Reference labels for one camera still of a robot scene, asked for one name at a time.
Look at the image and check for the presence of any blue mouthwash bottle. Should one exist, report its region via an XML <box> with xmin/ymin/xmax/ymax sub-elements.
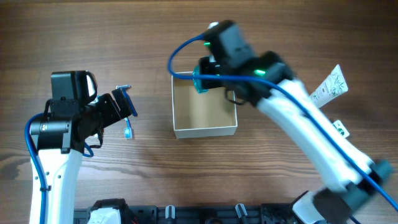
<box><xmin>192</xmin><ymin>65</ymin><xmax>208</xmax><ymax>94</ymax></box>

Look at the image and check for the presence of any blue disposable razor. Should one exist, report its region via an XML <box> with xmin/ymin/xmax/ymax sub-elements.
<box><xmin>116</xmin><ymin>85</ymin><xmax>138</xmax><ymax>117</ymax></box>

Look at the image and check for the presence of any blue white toothbrush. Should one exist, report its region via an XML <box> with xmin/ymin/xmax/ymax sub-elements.
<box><xmin>124</xmin><ymin>117</ymin><xmax>134</xmax><ymax>139</ymax></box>

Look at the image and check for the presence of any white cream tube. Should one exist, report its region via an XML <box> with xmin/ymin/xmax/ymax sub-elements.
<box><xmin>310</xmin><ymin>64</ymin><xmax>348</xmax><ymax>108</ymax></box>

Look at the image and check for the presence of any green soap box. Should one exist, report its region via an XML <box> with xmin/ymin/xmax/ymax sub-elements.
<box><xmin>332</xmin><ymin>120</ymin><xmax>350</xmax><ymax>138</ymax></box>

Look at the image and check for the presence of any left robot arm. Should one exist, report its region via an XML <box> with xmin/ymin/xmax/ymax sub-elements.
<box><xmin>24</xmin><ymin>70</ymin><xmax>137</xmax><ymax>223</ymax></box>

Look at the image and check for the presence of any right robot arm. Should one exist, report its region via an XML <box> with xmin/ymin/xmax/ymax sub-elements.
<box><xmin>197</xmin><ymin>21</ymin><xmax>392</xmax><ymax>223</ymax></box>

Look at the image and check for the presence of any white open cardboard box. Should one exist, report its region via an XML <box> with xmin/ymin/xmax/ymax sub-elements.
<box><xmin>172</xmin><ymin>77</ymin><xmax>238</xmax><ymax>139</ymax></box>

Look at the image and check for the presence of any left blue cable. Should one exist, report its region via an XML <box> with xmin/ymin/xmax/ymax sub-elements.
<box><xmin>24</xmin><ymin>112</ymin><xmax>50</xmax><ymax>224</ymax></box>

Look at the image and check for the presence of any blue cable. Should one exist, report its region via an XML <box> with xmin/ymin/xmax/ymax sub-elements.
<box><xmin>167</xmin><ymin>33</ymin><xmax>398</xmax><ymax>212</ymax></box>
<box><xmin>24</xmin><ymin>112</ymin><xmax>50</xmax><ymax>224</ymax></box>

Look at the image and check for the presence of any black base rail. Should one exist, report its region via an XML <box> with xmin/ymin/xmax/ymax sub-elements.
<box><xmin>73</xmin><ymin>198</ymin><xmax>312</xmax><ymax>224</ymax></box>

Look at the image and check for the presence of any right blue cable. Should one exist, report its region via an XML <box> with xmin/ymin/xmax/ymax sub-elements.
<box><xmin>167</xmin><ymin>33</ymin><xmax>398</xmax><ymax>212</ymax></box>

